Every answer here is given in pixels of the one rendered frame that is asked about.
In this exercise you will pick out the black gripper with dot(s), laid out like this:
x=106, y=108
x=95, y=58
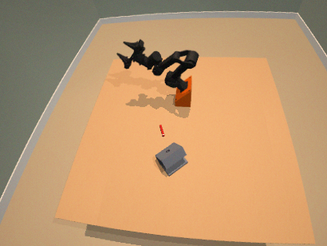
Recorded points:
x=136, y=56

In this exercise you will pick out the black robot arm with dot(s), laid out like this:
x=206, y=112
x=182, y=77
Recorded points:
x=172, y=79

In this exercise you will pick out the grey sloped panel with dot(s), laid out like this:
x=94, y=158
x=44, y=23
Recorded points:
x=172, y=158

